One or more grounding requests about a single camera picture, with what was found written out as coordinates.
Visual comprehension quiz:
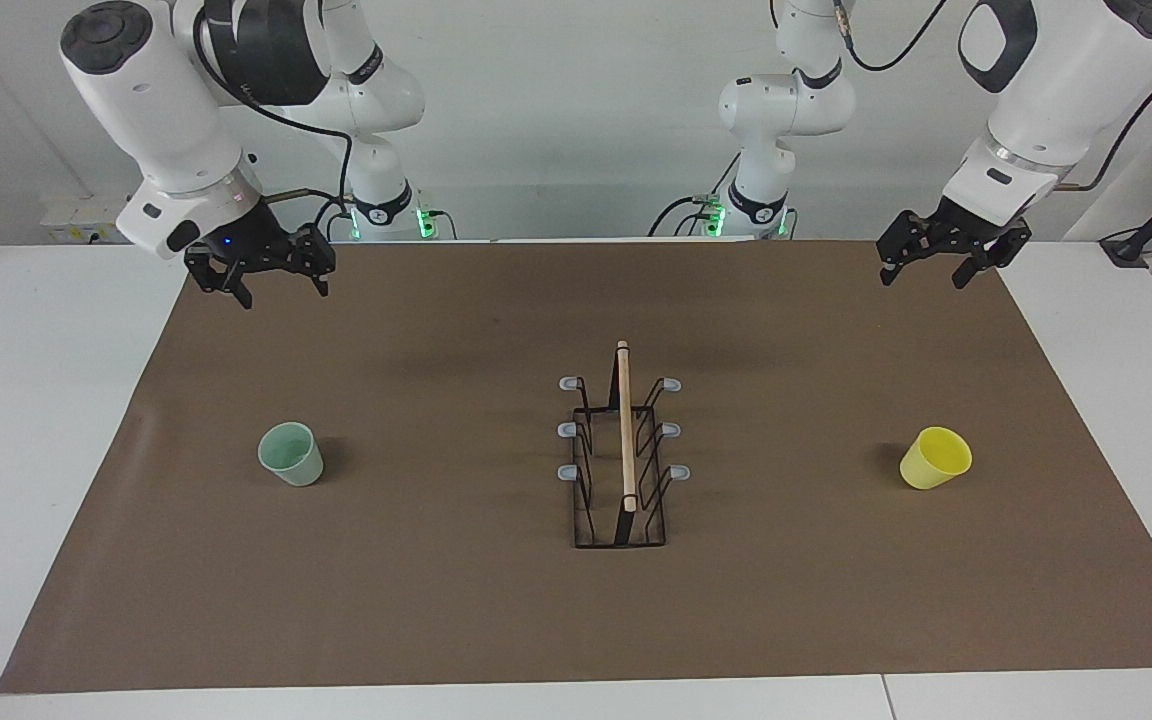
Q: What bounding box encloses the black base power cable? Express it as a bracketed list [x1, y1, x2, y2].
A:
[312, 195, 353, 243]
[648, 150, 742, 238]

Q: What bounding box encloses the yellow plastic cup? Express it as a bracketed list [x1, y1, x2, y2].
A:
[899, 426, 973, 491]

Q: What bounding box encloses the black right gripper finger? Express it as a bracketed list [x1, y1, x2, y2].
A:
[186, 248, 255, 309]
[288, 225, 337, 297]

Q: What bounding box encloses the pale green plastic cup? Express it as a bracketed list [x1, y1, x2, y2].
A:
[258, 421, 325, 488]

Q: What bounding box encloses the brown table mat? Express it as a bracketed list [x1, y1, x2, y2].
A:
[0, 238, 1152, 696]

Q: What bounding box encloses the black wire cup rack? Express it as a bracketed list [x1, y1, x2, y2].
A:
[557, 340, 692, 549]

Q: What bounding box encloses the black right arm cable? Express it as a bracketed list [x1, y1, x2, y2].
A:
[193, 8, 355, 226]

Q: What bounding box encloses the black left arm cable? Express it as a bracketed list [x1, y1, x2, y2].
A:
[834, 0, 1152, 193]

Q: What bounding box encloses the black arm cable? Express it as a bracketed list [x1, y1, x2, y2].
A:
[193, 8, 355, 226]
[834, 0, 1152, 193]

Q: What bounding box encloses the white wall socket box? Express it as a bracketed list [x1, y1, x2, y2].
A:
[41, 195, 137, 244]

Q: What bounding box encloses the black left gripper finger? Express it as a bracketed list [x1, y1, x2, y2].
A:
[876, 212, 922, 288]
[952, 222, 1032, 291]

